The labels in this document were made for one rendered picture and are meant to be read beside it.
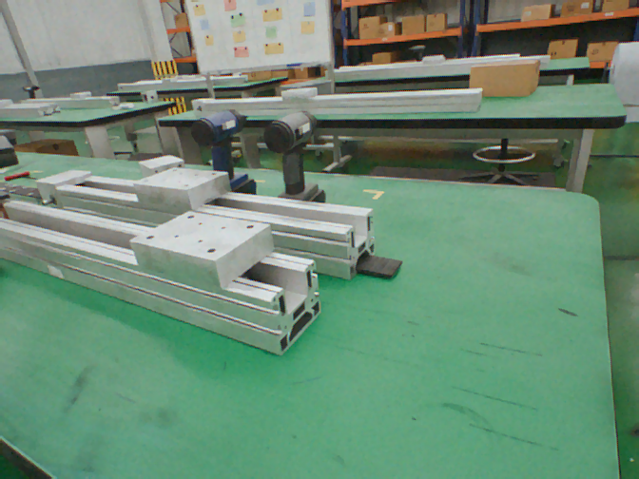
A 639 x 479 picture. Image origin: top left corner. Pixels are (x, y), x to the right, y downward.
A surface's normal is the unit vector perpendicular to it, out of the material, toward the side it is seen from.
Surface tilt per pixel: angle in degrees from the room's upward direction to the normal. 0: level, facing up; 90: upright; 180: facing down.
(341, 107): 90
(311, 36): 90
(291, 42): 90
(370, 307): 0
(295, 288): 90
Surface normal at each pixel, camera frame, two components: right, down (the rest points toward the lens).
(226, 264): 0.86, 0.15
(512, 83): -0.56, 0.40
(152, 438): -0.10, -0.89
